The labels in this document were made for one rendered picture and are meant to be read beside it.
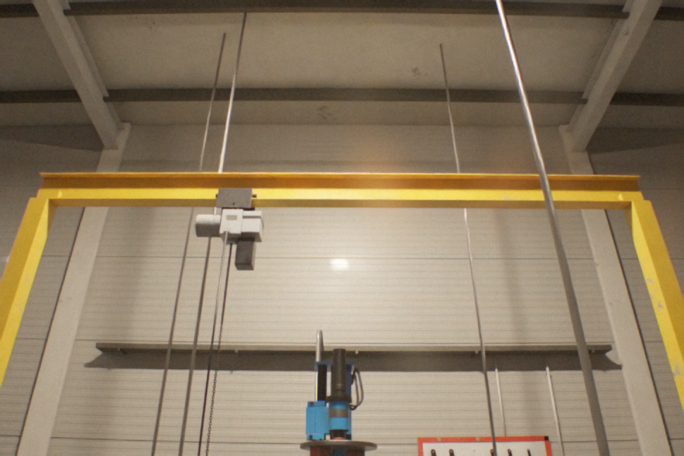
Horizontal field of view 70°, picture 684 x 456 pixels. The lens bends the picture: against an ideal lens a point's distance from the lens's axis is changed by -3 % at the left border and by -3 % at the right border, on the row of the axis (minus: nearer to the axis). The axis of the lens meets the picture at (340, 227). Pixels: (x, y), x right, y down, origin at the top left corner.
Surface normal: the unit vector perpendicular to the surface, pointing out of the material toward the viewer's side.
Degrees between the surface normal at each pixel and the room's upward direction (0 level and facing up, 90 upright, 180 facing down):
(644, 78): 173
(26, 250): 90
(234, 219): 90
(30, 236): 90
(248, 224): 90
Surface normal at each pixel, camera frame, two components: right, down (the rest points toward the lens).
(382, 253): 0.00, -0.49
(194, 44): 0.00, 0.81
